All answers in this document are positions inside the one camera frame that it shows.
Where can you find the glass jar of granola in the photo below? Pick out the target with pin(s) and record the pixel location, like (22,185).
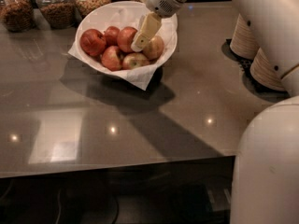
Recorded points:
(17,15)

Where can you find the red apple top centre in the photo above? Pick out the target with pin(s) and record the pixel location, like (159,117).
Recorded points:
(125,38)

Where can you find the small red apple back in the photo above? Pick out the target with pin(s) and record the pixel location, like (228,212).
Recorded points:
(111,34)

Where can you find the white paper liner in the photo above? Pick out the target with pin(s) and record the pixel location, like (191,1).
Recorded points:
(139,77)

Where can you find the stack paper bowls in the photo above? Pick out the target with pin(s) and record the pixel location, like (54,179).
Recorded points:
(243,43)
(262,71)

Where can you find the front stack paper bowls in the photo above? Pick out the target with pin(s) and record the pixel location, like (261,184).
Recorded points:
(262,71)

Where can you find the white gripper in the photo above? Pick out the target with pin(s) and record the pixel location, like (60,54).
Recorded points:
(152,23)

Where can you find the red apple front left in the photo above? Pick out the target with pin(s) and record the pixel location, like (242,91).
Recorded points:
(112,58)

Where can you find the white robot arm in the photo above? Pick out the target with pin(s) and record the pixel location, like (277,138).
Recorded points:
(265,187)

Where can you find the red yellow apple front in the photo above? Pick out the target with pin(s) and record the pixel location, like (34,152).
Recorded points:
(134,60)

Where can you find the yellow green apple right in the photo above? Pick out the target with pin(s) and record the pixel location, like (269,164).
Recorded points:
(154,49)

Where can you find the back stack paper bowls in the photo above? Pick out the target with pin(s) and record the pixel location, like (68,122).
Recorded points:
(243,43)

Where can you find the black rubber mat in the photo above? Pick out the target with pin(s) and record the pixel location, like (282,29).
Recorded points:
(252,85)

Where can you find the dark red apple far left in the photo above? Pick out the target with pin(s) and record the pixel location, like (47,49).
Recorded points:
(93,42)

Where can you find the glass jar dark cereal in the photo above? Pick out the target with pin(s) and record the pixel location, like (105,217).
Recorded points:
(59,14)

